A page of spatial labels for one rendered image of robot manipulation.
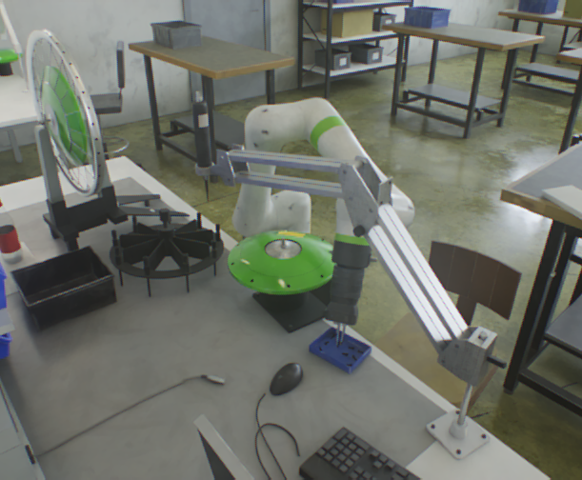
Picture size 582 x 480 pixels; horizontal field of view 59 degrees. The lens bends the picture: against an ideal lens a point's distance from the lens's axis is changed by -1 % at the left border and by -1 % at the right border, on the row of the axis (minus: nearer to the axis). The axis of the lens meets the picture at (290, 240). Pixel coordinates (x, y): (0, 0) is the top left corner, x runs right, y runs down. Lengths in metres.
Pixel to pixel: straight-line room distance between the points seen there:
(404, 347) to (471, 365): 0.81
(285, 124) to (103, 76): 4.64
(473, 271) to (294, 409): 0.95
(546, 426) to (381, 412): 1.47
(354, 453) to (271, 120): 0.89
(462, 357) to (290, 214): 0.93
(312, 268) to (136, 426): 0.58
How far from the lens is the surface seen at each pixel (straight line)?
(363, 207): 1.02
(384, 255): 1.06
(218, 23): 6.53
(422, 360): 1.83
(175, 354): 1.40
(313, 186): 1.11
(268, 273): 1.37
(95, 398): 1.35
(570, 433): 2.66
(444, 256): 1.95
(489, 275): 1.92
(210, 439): 0.78
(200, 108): 1.30
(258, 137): 1.50
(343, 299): 1.25
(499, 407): 2.64
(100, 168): 1.64
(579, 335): 2.72
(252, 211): 1.72
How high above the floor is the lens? 1.86
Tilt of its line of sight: 31 degrees down
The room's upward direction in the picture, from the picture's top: straight up
